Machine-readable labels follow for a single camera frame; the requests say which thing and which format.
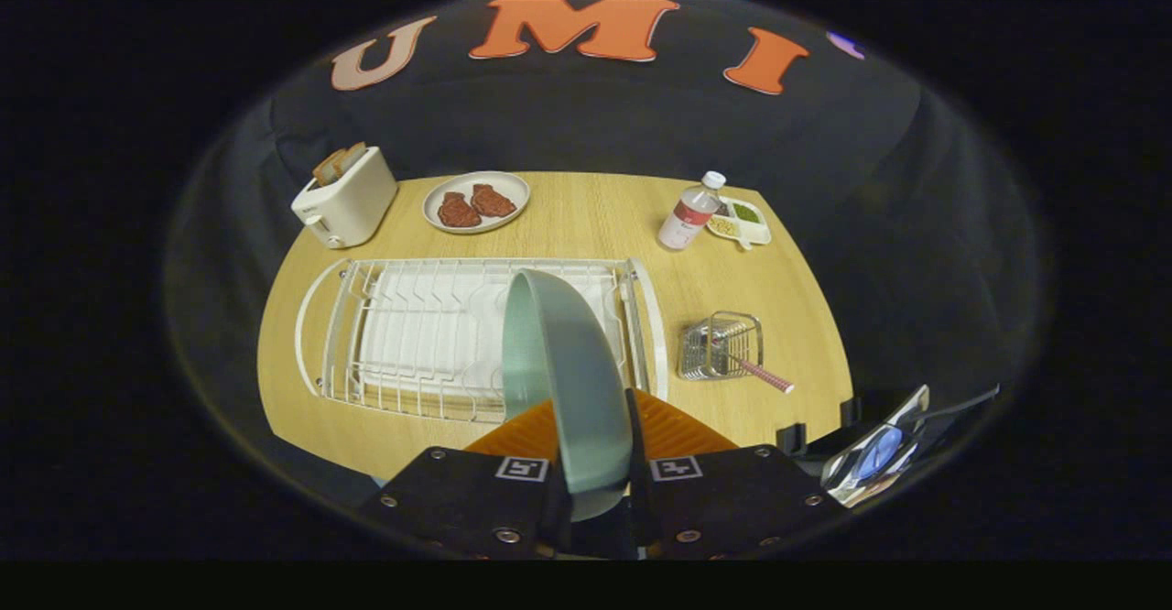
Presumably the white drain tray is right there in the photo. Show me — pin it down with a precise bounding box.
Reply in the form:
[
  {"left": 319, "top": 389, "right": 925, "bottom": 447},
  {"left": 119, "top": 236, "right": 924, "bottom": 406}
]
[{"left": 357, "top": 267, "right": 624, "bottom": 400}]

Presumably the beige round plate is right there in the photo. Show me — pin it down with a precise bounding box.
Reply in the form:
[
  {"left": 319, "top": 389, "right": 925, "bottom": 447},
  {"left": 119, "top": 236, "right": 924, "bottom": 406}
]
[{"left": 423, "top": 170, "right": 532, "bottom": 234}]

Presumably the white toaster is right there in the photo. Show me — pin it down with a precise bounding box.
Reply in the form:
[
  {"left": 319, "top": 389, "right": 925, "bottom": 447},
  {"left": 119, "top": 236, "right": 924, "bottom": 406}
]
[{"left": 291, "top": 145, "right": 400, "bottom": 249}]

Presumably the clear water bottle red label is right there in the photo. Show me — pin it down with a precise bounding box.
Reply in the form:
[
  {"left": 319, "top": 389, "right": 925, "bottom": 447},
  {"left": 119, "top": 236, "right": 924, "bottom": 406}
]
[{"left": 657, "top": 170, "right": 727, "bottom": 251}]

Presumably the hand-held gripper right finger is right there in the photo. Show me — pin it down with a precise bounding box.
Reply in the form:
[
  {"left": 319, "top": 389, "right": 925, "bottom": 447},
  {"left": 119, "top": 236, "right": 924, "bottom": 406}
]
[{"left": 625, "top": 388, "right": 851, "bottom": 561}]

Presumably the light green plate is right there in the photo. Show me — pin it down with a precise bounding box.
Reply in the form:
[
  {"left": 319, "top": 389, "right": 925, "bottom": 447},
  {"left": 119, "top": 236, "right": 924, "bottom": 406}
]
[{"left": 501, "top": 269, "right": 635, "bottom": 523}]

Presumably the silver wire basket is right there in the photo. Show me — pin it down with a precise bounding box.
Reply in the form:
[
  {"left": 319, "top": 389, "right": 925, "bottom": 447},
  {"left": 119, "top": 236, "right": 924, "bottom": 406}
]
[{"left": 678, "top": 310, "right": 765, "bottom": 382}]

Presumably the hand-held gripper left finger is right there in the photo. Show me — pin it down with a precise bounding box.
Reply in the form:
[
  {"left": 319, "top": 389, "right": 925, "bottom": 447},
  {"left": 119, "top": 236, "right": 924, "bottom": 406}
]
[{"left": 362, "top": 398, "right": 573, "bottom": 561}]

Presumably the white divided dish with beans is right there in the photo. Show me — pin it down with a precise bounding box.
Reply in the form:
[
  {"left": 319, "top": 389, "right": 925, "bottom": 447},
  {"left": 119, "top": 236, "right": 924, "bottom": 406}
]
[{"left": 705, "top": 196, "right": 772, "bottom": 251}]

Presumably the red meat piece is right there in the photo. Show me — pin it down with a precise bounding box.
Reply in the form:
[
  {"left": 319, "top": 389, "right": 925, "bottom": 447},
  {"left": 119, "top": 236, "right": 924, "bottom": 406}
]
[
  {"left": 438, "top": 191, "right": 483, "bottom": 228},
  {"left": 471, "top": 183, "right": 518, "bottom": 219}
]

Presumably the white wire dish rack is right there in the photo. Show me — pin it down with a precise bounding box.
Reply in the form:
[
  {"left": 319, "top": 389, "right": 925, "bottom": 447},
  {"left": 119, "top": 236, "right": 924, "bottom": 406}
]
[{"left": 295, "top": 257, "right": 669, "bottom": 425}]

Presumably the pink striped spoon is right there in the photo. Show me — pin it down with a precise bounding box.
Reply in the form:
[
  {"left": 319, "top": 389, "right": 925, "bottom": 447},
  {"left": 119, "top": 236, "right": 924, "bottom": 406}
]
[{"left": 710, "top": 335, "right": 796, "bottom": 396}]

